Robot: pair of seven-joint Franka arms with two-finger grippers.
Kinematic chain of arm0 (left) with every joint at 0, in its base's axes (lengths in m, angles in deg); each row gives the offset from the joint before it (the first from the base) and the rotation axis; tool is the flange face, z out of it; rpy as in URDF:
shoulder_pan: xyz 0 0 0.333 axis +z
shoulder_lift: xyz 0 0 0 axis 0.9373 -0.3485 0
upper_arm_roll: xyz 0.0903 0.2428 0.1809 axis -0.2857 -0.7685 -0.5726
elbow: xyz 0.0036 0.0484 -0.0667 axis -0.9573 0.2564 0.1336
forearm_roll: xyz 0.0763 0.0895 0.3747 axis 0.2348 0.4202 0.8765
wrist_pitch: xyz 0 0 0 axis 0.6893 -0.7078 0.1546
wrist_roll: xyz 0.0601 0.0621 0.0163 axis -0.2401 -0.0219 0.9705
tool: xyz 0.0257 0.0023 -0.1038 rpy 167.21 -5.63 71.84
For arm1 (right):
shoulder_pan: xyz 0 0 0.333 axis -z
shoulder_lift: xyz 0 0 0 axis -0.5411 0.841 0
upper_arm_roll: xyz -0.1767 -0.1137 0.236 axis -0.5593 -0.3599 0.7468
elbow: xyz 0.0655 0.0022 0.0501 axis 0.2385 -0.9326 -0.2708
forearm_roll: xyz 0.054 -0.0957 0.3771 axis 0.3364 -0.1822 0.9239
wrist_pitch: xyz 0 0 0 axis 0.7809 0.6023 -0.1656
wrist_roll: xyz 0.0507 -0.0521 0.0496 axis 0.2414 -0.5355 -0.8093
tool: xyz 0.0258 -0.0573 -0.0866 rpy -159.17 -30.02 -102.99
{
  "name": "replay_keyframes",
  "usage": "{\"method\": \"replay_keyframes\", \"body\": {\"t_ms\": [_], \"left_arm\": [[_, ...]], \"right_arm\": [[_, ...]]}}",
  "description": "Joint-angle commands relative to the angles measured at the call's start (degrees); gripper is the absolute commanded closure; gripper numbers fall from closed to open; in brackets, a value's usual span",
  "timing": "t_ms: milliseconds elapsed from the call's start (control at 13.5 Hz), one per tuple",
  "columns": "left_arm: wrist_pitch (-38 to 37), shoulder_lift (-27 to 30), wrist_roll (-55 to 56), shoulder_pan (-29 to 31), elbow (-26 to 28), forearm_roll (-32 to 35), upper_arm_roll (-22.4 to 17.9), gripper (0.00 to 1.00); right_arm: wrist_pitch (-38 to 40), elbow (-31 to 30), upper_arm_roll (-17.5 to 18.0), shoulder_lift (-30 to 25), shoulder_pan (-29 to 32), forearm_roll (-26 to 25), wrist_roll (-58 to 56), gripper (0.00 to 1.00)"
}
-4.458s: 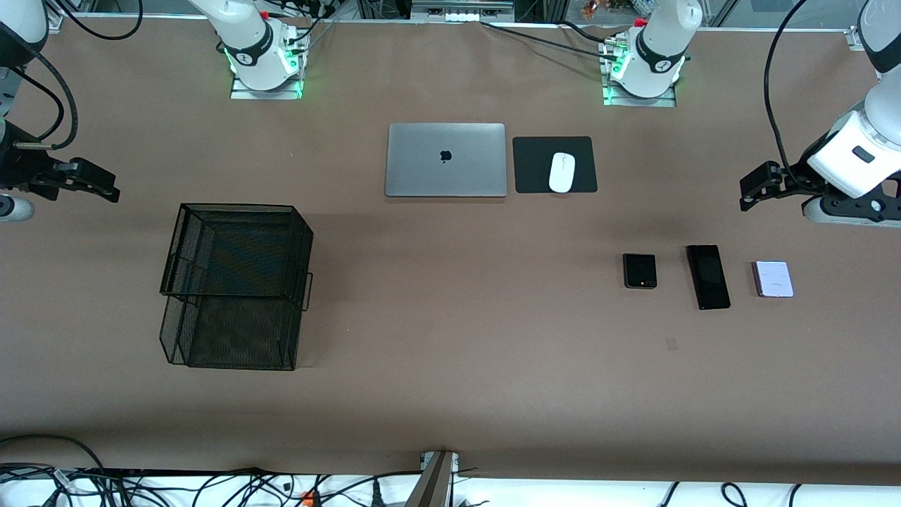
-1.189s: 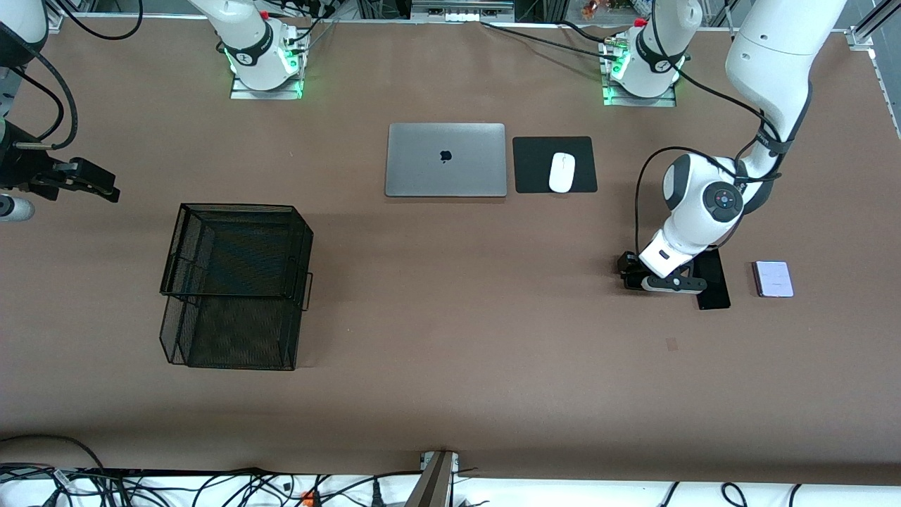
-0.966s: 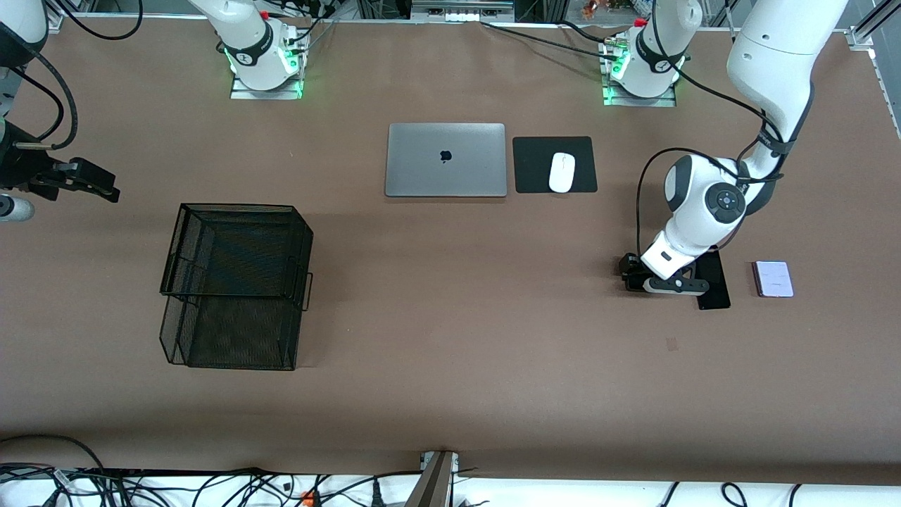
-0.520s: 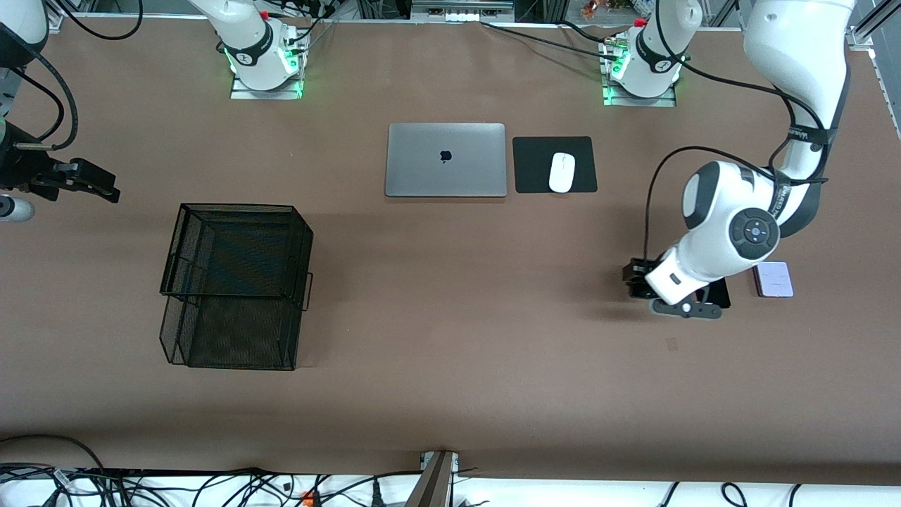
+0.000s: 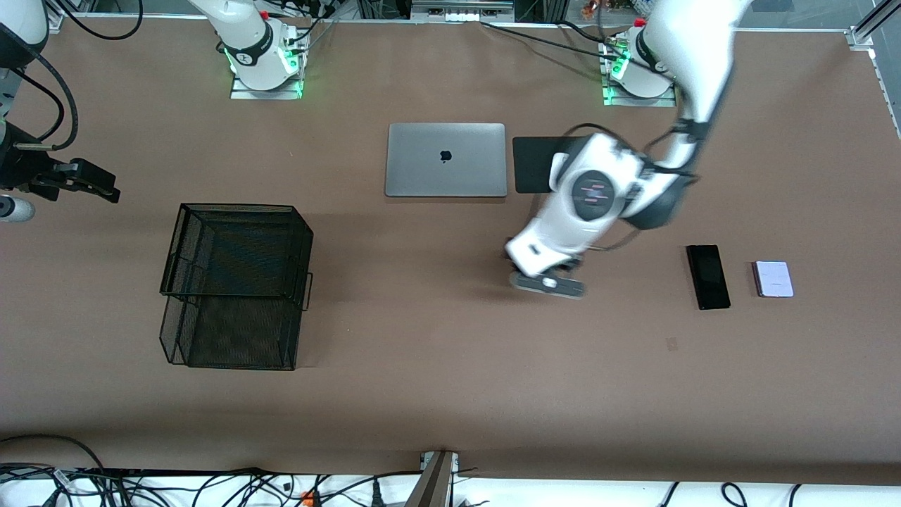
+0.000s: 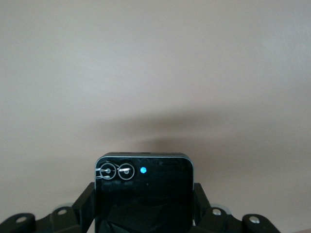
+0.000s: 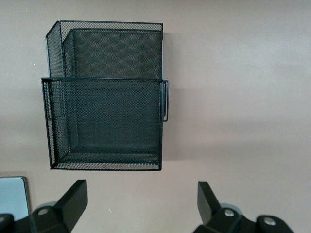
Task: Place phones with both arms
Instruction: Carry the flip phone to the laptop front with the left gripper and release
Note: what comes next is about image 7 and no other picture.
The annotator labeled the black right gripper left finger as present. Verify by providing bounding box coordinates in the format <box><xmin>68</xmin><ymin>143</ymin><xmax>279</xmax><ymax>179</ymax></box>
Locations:
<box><xmin>0</xmin><ymin>179</ymin><xmax>88</xmax><ymax>233</ymax></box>

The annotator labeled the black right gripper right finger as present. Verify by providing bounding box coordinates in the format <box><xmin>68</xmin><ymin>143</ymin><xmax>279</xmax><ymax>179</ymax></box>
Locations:
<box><xmin>193</xmin><ymin>181</ymin><xmax>294</xmax><ymax>233</ymax></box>

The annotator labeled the silver closed laptop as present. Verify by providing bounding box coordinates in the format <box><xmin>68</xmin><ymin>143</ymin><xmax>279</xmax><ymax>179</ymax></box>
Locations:
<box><xmin>0</xmin><ymin>176</ymin><xmax>32</xmax><ymax>218</ymax></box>

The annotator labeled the black mesh two-tier tray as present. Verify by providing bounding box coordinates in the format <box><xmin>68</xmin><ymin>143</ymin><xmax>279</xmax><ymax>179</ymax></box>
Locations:
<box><xmin>40</xmin><ymin>20</ymin><xmax>171</xmax><ymax>172</ymax></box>

